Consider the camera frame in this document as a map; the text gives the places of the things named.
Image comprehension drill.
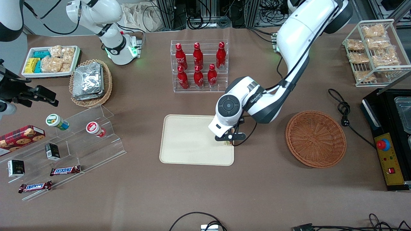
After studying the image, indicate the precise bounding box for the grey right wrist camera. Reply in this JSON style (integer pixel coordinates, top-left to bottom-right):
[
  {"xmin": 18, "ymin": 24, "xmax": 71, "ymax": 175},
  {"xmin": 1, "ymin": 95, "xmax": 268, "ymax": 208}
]
[{"xmin": 0, "ymin": 100, "xmax": 17, "ymax": 121}]

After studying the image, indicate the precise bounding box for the small black box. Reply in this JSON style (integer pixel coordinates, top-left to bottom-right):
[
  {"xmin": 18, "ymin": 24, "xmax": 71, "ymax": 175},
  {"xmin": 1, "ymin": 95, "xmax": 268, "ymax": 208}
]
[
  {"xmin": 7, "ymin": 159, "xmax": 25, "ymax": 178},
  {"xmin": 44, "ymin": 143, "xmax": 61, "ymax": 161}
]

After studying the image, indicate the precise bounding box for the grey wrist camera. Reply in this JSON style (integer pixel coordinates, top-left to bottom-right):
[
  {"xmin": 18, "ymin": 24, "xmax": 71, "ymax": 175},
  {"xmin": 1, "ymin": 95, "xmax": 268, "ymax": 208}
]
[
  {"xmin": 214, "ymin": 131, "xmax": 247, "ymax": 142},
  {"xmin": 0, "ymin": 100, "xmax": 17, "ymax": 121}
]

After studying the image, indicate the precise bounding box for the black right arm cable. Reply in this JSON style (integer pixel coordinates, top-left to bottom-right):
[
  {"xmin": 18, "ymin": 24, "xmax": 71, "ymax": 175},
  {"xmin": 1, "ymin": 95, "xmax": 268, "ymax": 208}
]
[{"xmin": 23, "ymin": 0, "xmax": 81, "ymax": 36}]

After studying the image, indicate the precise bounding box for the wicker basket with foil containers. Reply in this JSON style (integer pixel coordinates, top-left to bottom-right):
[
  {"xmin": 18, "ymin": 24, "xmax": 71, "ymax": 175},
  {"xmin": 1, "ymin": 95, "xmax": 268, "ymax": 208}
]
[{"xmin": 69, "ymin": 59, "xmax": 113, "ymax": 108}]

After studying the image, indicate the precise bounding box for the clear acrylic bottle rack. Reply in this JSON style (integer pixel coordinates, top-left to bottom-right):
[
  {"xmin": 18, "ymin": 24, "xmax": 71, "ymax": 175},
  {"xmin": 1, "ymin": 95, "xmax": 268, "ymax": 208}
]
[{"xmin": 170, "ymin": 39, "xmax": 229, "ymax": 93}]

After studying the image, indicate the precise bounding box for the red emergency stop button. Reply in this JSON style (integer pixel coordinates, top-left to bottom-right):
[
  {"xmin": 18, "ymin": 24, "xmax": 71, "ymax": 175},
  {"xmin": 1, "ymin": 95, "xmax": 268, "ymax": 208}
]
[{"xmin": 376, "ymin": 138, "xmax": 391, "ymax": 151}]

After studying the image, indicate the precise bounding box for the beige plastic tray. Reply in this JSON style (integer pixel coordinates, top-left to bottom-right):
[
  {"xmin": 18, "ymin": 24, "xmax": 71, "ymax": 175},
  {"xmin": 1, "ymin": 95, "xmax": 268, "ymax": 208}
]
[{"xmin": 159, "ymin": 115, "xmax": 235, "ymax": 166}]

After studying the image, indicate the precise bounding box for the yellow control panel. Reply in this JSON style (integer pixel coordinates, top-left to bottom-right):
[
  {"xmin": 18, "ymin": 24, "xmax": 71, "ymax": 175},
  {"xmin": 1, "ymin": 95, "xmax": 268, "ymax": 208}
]
[{"xmin": 374, "ymin": 136, "xmax": 406, "ymax": 187}]

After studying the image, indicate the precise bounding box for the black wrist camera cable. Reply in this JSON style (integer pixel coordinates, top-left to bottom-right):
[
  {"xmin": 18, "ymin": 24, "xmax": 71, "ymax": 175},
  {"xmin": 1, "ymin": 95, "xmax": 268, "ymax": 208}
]
[{"xmin": 232, "ymin": 0, "xmax": 341, "ymax": 147}]

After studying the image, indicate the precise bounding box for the white cloth bag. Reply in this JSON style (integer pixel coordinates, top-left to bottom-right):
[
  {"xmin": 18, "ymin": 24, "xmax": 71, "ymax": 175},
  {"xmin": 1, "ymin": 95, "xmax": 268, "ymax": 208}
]
[{"xmin": 121, "ymin": 3, "xmax": 168, "ymax": 33}]

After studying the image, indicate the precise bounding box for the red tartan cookie box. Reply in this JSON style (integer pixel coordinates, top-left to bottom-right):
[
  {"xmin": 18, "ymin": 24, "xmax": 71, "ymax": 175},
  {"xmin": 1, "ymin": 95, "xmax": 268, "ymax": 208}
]
[{"xmin": 0, "ymin": 125, "xmax": 46, "ymax": 157}]

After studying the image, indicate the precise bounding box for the black cable with connector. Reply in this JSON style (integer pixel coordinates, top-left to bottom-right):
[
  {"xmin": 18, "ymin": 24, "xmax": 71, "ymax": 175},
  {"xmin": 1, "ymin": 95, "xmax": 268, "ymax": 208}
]
[{"xmin": 292, "ymin": 213, "xmax": 411, "ymax": 231}]

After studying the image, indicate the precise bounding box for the black cable bundle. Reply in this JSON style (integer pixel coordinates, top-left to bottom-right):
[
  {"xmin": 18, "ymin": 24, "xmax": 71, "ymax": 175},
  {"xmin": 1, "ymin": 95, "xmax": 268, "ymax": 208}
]
[
  {"xmin": 255, "ymin": 0, "xmax": 293, "ymax": 28},
  {"xmin": 187, "ymin": 0, "xmax": 232, "ymax": 30}
]

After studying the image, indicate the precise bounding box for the clear acrylic step shelf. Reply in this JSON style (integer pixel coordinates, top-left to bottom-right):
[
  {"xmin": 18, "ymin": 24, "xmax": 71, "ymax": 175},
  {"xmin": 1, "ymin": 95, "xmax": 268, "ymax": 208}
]
[{"xmin": 0, "ymin": 104, "xmax": 127, "ymax": 202}]

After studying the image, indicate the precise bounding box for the metal pan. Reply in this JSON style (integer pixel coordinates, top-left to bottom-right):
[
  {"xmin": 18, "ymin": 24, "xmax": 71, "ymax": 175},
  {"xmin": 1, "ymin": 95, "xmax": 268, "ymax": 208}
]
[{"xmin": 394, "ymin": 96, "xmax": 411, "ymax": 134}]

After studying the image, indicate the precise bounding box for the red lid yogurt cup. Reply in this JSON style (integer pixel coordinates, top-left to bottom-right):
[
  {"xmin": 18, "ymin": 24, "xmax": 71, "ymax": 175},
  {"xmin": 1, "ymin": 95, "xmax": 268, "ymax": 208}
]
[{"xmin": 85, "ymin": 121, "xmax": 107, "ymax": 139}]

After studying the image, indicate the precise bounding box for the bagged fried snack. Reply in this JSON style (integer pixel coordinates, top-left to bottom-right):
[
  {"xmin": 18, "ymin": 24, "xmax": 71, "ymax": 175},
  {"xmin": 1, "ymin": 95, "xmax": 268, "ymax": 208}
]
[
  {"xmin": 361, "ymin": 24, "xmax": 386, "ymax": 39},
  {"xmin": 354, "ymin": 71, "xmax": 376, "ymax": 82},
  {"xmin": 372, "ymin": 48, "xmax": 401, "ymax": 67},
  {"xmin": 346, "ymin": 39, "xmax": 365, "ymax": 51},
  {"xmin": 366, "ymin": 38, "xmax": 391, "ymax": 49},
  {"xmin": 348, "ymin": 52, "xmax": 370, "ymax": 64}
]

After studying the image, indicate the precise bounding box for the yellow snack packet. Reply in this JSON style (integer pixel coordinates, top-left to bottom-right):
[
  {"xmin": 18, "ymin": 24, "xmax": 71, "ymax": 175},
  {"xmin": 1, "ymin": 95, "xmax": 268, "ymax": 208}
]
[{"xmin": 25, "ymin": 58, "xmax": 41, "ymax": 74}]

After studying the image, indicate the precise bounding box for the green lid yogurt cup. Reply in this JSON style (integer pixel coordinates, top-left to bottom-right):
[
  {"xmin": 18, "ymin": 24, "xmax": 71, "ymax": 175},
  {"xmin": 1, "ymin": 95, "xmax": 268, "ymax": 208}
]
[{"xmin": 45, "ymin": 114, "xmax": 70, "ymax": 131}]

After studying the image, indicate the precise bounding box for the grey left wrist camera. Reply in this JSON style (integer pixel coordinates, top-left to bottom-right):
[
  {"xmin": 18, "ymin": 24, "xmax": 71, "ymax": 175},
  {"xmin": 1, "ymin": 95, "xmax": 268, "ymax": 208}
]
[{"xmin": 214, "ymin": 131, "xmax": 247, "ymax": 142}]

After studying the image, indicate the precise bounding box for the white wire rack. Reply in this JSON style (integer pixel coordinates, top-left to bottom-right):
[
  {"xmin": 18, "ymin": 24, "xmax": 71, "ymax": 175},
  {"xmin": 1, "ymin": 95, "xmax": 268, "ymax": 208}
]
[{"xmin": 342, "ymin": 19, "xmax": 411, "ymax": 87}]

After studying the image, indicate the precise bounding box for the silver foil container stack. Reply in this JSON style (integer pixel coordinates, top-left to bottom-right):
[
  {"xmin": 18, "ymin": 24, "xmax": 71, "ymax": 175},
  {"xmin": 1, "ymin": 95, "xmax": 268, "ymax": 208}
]
[{"xmin": 72, "ymin": 62, "xmax": 105, "ymax": 101}]

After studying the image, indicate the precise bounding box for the empty brown wicker basket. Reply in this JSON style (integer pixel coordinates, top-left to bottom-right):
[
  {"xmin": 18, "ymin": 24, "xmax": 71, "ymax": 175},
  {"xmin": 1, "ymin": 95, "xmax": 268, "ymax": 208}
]
[{"xmin": 285, "ymin": 111, "xmax": 347, "ymax": 168}]

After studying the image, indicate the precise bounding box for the snickers chocolate bar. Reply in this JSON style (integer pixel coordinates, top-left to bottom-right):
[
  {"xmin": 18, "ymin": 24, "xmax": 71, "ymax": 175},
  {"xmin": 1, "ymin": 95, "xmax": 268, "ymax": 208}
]
[
  {"xmin": 49, "ymin": 165, "xmax": 82, "ymax": 177},
  {"xmin": 18, "ymin": 180, "xmax": 53, "ymax": 194}
]

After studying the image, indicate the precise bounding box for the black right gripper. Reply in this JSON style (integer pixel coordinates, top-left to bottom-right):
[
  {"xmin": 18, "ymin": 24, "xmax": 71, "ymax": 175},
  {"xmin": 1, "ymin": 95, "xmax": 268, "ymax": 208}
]
[{"xmin": 0, "ymin": 67, "xmax": 59, "ymax": 108}]

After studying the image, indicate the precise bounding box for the white rectangular snack tray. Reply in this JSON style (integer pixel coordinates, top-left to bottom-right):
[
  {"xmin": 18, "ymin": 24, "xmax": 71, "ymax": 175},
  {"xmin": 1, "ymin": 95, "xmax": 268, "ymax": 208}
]
[{"xmin": 21, "ymin": 46, "xmax": 81, "ymax": 79}]

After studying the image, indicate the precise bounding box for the black looped cable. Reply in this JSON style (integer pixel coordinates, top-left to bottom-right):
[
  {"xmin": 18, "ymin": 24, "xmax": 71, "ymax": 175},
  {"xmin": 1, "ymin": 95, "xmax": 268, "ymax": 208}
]
[{"xmin": 169, "ymin": 211, "xmax": 227, "ymax": 231}]

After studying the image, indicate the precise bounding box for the red cola bottle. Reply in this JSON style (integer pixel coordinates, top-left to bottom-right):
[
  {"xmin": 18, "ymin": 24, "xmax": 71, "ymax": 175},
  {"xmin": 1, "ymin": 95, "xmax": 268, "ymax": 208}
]
[
  {"xmin": 193, "ymin": 65, "xmax": 205, "ymax": 89},
  {"xmin": 215, "ymin": 42, "xmax": 227, "ymax": 70},
  {"xmin": 207, "ymin": 64, "xmax": 218, "ymax": 88},
  {"xmin": 193, "ymin": 42, "xmax": 204, "ymax": 68},
  {"xmin": 175, "ymin": 43, "xmax": 188, "ymax": 70},
  {"xmin": 177, "ymin": 66, "xmax": 189, "ymax": 90}
]

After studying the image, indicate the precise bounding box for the black appliance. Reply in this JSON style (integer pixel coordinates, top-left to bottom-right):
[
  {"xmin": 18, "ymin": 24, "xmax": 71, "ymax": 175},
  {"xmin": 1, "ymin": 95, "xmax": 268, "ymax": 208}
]
[{"xmin": 361, "ymin": 88, "xmax": 411, "ymax": 192}]

